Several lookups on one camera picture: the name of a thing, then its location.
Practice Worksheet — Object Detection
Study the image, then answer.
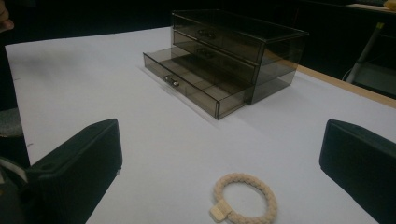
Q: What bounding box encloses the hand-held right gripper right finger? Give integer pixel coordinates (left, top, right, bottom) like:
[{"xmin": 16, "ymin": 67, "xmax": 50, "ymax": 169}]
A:
[{"xmin": 318, "ymin": 119, "xmax": 396, "ymax": 224}]

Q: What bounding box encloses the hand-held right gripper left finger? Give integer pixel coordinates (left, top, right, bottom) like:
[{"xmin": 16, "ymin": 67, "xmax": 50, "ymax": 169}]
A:
[{"xmin": 25, "ymin": 118, "xmax": 123, "ymax": 224}]

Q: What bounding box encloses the beige braided hair tie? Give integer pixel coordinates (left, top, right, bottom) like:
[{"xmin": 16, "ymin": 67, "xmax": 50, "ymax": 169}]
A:
[{"xmin": 209, "ymin": 173, "xmax": 278, "ymax": 224}]

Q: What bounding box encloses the smoked clear drawer with knob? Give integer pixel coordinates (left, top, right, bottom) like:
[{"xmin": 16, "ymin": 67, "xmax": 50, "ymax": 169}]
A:
[
  {"xmin": 142, "ymin": 46, "xmax": 255, "ymax": 120},
  {"xmin": 171, "ymin": 13, "xmax": 266, "ymax": 63},
  {"xmin": 172, "ymin": 31, "xmax": 260, "ymax": 85}
]

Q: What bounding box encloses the grey padded seat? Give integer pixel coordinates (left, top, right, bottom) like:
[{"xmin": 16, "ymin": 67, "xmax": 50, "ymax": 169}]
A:
[{"xmin": 0, "ymin": 106, "xmax": 24, "ymax": 138}]

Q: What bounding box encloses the white table sheet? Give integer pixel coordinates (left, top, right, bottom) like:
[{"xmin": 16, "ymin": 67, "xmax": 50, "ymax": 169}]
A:
[{"xmin": 5, "ymin": 26, "xmax": 396, "ymax": 224}]

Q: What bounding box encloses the white metal stand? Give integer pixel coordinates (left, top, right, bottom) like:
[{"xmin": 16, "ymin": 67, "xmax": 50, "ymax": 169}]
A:
[{"xmin": 345, "ymin": 21, "xmax": 387, "ymax": 84}]

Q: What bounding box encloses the smoked clear acrylic drawer cabinet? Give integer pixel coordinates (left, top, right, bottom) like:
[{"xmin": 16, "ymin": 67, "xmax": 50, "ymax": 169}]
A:
[{"xmin": 170, "ymin": 8, "xmax": 310, "ymax": 105}]

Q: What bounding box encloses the white cable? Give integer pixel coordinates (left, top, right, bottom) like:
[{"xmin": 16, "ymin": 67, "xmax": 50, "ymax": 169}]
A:
[{"xmin": 0, "ymin": 157, "xmax": 29, "ymax": 184}]

